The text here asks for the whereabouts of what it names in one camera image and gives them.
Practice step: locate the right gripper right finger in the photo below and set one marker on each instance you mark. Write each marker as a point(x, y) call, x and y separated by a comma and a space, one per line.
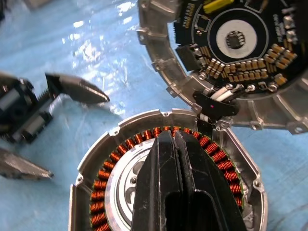
point(204, 180)

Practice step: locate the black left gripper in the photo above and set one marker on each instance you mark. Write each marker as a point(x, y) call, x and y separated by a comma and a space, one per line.
point(21, 113)

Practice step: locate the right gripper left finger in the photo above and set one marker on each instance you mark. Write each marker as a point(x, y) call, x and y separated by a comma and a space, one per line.
point(156, 180)

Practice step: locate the silver motor housing copper coils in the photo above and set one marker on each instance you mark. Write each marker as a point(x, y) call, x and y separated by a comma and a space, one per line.
point(223, 164)

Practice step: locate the round silver rotor disc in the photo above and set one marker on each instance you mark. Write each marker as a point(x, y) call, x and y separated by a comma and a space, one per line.
point(235, 26)

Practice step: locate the blue table mat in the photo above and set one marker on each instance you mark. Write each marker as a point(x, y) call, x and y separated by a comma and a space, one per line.
point(72, 48)

